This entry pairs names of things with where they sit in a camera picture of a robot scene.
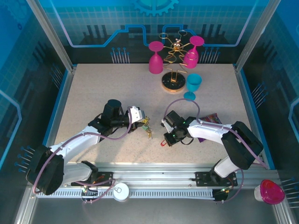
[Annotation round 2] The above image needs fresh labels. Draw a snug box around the key bunch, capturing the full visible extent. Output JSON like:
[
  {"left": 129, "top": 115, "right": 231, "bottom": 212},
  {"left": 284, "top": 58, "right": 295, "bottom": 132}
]
[{"left": 141, "top": 117, "right": 155, "bottom": 140}]

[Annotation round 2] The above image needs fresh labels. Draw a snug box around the colourful purple snack packet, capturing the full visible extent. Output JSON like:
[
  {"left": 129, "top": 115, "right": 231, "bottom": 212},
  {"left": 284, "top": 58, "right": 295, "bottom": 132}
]
[{"left": 197, "top": 113, "right": 222, "bottom": 143}]

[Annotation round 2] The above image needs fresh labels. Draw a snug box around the blue plastic goblet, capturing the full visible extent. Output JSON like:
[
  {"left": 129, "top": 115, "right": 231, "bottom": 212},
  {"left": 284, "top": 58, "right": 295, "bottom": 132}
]
[{"left": 183, "top": 73, "right": 203, "bottom": 101}]

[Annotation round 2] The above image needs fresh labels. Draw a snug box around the pink plastic goblet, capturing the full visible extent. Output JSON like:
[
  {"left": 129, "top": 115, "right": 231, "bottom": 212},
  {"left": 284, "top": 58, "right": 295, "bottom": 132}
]
[
  {"left": 148, "top": 41, "right": 164, "bottom": 75},
  {"left": 183, "top": 35, "right": 205, "bottom": 69}
]

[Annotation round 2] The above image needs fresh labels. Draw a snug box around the pink cup with white base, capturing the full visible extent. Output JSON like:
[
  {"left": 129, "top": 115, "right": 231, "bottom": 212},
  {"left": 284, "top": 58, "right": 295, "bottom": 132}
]
[{"left": 254, "top": 179, "right": 286, "bottom": 205}]

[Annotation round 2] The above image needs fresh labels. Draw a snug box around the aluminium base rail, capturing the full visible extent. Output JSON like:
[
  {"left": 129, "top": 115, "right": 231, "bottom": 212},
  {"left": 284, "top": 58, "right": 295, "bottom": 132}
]
[{"left": 30, "top": 162, "right": 281, "bottom": 187}]

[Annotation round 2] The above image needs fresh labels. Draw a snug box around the gold wire glass rack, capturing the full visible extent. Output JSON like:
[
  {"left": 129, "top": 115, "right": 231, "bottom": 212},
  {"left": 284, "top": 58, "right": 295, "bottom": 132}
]
[{"left": 158, "top": 29, "right": 187, "bottom": 94}]

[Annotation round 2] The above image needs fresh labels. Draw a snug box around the white slotted cable duct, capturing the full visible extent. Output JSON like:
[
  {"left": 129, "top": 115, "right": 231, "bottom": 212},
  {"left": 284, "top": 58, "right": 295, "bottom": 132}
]
[{"left": 36, "top": 188, "right": 215, "bottom": 199}]

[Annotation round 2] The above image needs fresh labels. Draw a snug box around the white round tin with ring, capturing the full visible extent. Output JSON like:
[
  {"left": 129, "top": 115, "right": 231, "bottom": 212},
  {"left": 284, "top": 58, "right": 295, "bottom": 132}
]
[{"left": 113, "top": 182, "right": 130, "bottom": 202}]

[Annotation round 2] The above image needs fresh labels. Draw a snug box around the aluminium frame post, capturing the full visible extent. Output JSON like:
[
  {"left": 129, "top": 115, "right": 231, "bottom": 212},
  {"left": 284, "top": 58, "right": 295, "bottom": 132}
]
[
  {"left": 234, "top": 0, "right": 282, "bottom": 73},
  {"left": 25, "top": 0, "right": 78, "bottom": 73}
]

